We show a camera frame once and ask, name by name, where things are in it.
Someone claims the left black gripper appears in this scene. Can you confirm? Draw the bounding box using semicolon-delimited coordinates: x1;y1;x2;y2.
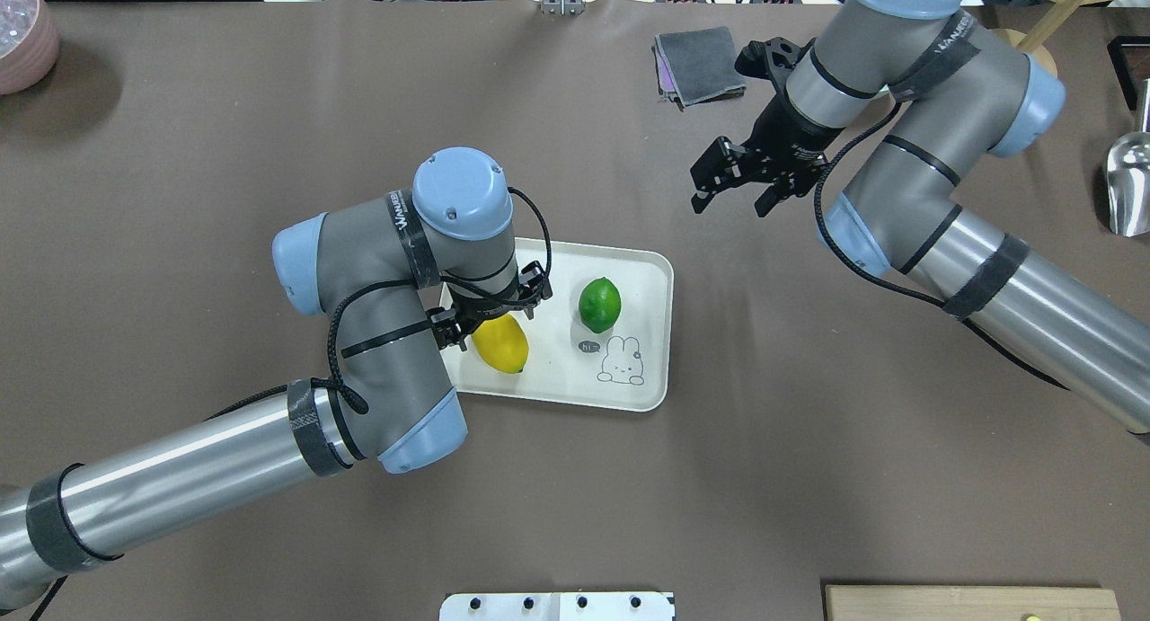
427;262;553;350

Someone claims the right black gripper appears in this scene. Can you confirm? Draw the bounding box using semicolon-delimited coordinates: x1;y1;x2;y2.
690;37;841;219

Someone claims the yellow lemon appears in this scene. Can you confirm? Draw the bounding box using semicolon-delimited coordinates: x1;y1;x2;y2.
472;314;530;374

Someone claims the green lime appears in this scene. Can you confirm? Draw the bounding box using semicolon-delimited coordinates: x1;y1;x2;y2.
578;277;622;334

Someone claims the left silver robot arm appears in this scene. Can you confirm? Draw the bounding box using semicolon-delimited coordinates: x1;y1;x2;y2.
3;146;552;613

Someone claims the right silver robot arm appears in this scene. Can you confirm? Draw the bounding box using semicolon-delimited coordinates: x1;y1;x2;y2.
691;0;1149;442

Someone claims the cream rectangular tray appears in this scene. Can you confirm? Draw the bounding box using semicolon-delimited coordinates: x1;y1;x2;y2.
442;242;674;413

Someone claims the grey folded cloth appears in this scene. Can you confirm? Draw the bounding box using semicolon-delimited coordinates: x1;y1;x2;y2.
652;26;745;108

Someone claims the metal scoop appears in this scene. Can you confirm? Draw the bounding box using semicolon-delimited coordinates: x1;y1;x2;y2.
1105;81;1149;237

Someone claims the wooden mug tree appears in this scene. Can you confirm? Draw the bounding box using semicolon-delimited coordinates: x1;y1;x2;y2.
990;0;1113;77

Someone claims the wooden cutting board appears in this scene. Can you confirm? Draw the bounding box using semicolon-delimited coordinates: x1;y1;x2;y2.
825;584;1122;620

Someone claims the pink bowl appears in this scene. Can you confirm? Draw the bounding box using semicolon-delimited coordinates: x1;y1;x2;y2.
1;0;60;95

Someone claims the white camera post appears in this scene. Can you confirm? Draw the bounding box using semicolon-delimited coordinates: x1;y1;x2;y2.
438;590;677;620

